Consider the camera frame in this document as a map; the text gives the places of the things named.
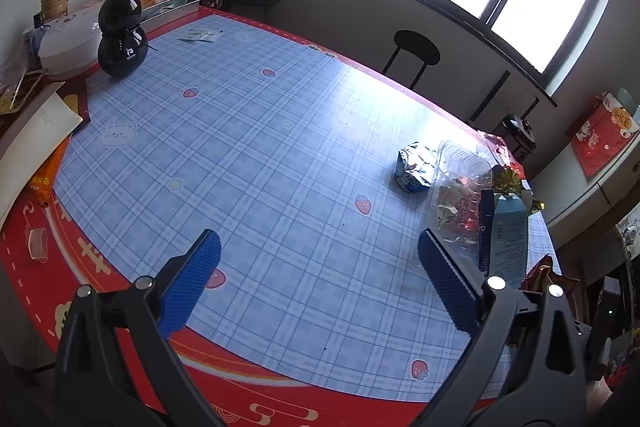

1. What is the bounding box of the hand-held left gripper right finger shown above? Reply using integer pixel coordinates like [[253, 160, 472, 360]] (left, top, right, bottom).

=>
[[417, 228, 588, 427]]

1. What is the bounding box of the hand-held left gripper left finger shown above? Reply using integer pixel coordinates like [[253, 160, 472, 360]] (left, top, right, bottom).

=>
[[55, 228, 226, 427]]

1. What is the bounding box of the dark blue box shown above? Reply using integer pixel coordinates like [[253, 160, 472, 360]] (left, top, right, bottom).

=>
[[479, 189, 496, 278]]

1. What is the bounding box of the light blue carton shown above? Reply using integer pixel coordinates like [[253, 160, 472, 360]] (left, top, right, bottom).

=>
[[487, 194, 531, 290]]

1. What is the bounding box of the clear plastic container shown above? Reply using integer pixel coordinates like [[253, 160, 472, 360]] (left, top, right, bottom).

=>
[[425, 139, 493, 248]]

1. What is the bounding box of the blue silver wrapper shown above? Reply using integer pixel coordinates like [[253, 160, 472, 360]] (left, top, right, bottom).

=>
[[396, 142, 441, 194]]

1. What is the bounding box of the gold foil wrapper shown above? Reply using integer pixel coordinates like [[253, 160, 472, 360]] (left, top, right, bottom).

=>
[[490, 164, 547, 211]]

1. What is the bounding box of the red wrapper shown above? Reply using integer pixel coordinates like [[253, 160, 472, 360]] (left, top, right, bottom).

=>
[[477, 130, 526, 180]]

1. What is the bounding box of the red orange snack bag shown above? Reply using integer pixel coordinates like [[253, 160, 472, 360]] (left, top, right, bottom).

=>
[[522, 254, 568, 293]]

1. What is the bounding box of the white fridge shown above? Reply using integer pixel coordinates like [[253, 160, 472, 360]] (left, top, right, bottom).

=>
[[530, 142, 640, 248]]

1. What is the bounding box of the blue plaid table mat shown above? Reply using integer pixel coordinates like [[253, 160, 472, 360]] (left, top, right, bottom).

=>
[[52, 16, 558, 403]]

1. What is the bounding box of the small clear cup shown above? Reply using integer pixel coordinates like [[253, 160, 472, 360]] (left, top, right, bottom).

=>
[[26, 227, 50, 263]]

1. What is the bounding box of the pressure cooker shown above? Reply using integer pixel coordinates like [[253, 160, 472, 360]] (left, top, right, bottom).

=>
[[501, 114, 538, 160]]

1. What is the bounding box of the orange packet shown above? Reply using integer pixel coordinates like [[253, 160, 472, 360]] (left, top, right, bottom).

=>
[[27, 137, 71, 208]]

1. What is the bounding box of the red cloth with cartoon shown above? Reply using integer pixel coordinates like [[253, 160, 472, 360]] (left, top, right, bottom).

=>
[[566, 92, 640, 180]]

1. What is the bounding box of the black metal rack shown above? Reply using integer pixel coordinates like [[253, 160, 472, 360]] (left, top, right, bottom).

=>
[[470, 71, 541, 122]]

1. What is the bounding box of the white book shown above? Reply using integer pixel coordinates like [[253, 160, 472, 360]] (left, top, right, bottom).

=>
[[0, 82, 83, 220]]

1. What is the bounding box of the black round stool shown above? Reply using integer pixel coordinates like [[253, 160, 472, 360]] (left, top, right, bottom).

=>
[[382, 30, 441, 90]]

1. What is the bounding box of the dark window sill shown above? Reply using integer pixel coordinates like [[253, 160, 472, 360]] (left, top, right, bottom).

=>
[[352, 0, 558, 108]]

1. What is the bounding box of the yellowish flat tray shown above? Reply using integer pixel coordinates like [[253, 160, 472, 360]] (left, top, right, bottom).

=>
[[0, 69, 46, 115]]

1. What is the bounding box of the white lidded pot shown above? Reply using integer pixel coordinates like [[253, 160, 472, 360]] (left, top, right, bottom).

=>
[[37, 9, 103, 80]]

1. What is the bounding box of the black gourd-shaped bottle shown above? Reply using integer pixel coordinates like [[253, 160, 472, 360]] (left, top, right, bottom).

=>
[[97, 0, 149, 78]]

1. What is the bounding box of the grey metal tray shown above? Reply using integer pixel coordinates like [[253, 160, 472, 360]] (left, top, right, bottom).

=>
[[142, 0, 202, 24]]

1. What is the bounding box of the dark round stool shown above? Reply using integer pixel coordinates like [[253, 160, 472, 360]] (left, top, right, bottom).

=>
[[227, 0, 281, 24]]

